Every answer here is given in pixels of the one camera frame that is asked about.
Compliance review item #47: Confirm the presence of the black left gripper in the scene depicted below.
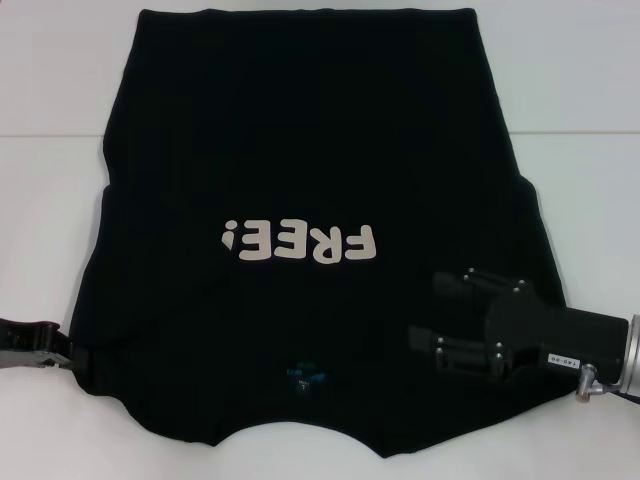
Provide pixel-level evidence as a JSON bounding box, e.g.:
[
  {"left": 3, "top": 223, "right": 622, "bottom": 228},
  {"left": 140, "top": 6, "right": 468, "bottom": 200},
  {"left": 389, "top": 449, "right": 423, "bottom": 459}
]
[{"left": 0, "top": 315, "right": 78, "bottom": 375}]

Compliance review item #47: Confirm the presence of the right arm cable with plug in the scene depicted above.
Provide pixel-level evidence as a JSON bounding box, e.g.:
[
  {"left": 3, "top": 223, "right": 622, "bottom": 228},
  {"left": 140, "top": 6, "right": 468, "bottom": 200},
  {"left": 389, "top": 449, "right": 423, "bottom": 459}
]
[{"left": 574, "top": 364, "right": 640, "bottom": 410}]

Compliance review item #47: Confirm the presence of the black shirt with FREE print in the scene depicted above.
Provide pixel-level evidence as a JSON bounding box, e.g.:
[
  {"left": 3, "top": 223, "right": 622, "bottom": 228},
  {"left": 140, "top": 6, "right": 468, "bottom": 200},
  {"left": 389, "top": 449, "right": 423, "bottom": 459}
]
[{"left": 67, "top": 7, "right": 572, "bottom": 448}]

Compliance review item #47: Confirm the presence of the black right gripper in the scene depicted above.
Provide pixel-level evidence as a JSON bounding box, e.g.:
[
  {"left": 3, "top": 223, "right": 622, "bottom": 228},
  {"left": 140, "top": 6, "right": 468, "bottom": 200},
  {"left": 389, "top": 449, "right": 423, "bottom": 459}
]
[{"left": 406, "top": 267, "right": 632, "bottom": 382}]

